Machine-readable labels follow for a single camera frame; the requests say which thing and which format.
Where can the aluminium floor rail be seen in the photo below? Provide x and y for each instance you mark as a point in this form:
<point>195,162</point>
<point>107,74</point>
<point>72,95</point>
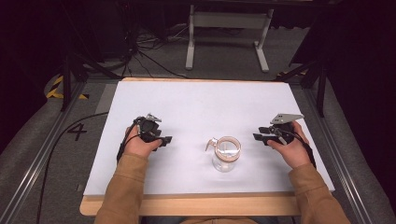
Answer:
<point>339,155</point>
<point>34,161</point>

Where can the yellow black hazard tape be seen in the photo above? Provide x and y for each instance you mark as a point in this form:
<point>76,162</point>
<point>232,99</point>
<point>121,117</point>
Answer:
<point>57,90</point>

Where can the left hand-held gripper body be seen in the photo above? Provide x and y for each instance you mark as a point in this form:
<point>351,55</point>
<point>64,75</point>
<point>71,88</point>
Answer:
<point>148,127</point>

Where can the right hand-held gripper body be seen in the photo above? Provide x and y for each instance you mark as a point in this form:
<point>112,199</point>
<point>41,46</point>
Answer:
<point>282,126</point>

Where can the black tripod stand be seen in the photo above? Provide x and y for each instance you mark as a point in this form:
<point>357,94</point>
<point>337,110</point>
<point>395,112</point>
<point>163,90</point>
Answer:
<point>314,77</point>
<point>77,71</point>

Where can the clear glass jar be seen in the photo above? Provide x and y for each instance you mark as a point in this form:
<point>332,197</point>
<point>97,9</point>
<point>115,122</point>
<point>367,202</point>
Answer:
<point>226,152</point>

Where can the white table cover sheet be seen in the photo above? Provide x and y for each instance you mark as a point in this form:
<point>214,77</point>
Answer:
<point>205,118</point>

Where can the white metal stand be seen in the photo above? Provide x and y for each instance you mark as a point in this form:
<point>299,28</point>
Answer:
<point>229,34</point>

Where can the person's right hand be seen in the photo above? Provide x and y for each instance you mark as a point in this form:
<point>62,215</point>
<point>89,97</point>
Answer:
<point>291,152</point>

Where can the person's left hand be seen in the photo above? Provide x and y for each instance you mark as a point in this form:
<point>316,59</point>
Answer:
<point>140,145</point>

